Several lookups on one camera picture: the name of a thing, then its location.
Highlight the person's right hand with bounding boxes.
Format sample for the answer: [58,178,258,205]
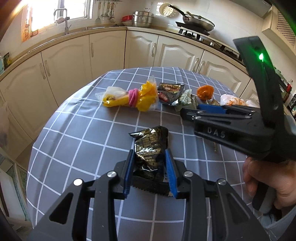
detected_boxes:
[243,159,296,211]

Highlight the dark red sauce bottle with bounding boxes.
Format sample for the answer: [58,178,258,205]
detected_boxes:
[284,82,292,102]

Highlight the white orange plastic bag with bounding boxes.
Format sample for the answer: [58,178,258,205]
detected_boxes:
[220,94,260,108]

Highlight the beige kitchen countertop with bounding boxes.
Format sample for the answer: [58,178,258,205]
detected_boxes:
[0,23,296,112]

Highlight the orange packet on sill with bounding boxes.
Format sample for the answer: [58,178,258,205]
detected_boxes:
[21,22,31,42]

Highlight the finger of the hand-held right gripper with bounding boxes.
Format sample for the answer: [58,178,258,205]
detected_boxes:
[180,108,232,123]
[197,104,259,115]

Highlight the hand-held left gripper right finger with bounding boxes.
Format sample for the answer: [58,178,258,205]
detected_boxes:
[164,148,271,241]

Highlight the black glass gas hob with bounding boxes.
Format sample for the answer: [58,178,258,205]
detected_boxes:
[178,30,241,58]

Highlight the green snack wrapper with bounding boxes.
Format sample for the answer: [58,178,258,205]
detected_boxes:
[174,89,199,112]

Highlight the blue-grey checked tablecloth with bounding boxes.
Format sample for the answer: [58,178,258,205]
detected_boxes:
[26,67,269,232]

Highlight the yellow bag with pink band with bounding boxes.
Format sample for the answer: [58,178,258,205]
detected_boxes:
[96,75,159,113]

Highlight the black red snack wrapper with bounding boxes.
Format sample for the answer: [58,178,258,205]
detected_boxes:
[157,82,185,106]

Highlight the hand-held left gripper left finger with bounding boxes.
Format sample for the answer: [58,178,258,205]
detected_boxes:
[28,149,136,241]

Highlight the steel steamer pot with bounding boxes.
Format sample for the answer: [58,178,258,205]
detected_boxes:
[132,8,155,28]

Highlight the black gold snack wrapper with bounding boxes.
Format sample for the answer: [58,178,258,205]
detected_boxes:
[128,125,173,197]

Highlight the hanging white spatula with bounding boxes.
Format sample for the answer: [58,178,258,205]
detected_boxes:
[95,2,102,24]

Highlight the cream plastic colander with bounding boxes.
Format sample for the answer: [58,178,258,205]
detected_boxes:
[159,3,179,16]

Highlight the steel wok with lid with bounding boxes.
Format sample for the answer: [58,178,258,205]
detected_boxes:
[168,5,215,32]

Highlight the kitchen window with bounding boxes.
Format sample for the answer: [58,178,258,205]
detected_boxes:
[23,0,93,30]

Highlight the large lattice door cabinet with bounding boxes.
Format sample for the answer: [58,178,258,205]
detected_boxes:
[261,5,296,55]

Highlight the steel sink faucet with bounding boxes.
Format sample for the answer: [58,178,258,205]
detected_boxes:
[54,8,72,35]

